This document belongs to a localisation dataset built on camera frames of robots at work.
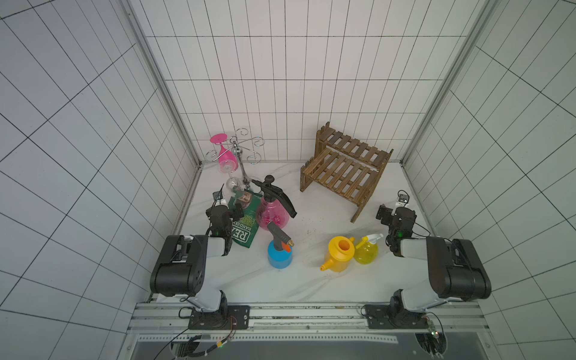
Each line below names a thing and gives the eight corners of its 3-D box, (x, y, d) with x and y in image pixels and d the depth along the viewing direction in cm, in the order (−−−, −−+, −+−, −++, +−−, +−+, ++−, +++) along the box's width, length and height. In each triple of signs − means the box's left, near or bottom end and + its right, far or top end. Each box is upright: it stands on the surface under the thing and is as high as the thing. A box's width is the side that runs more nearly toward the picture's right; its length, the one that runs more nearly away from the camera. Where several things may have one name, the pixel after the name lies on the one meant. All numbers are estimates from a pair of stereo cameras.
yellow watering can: (321, 274, 84) (324, 263, 75) (318, 248, 90) (321, 236, 81) (351, 274, 84) (358, 263, 75) (347, 248, 90) (353, 236, 81)
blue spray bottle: (264, 259, 87) (258, 233, 69) (275, 249, 90) (271, 221, 72) (281, 276, 83) (279, 253, 65) (292, 264, 86) (292, 239, 68)
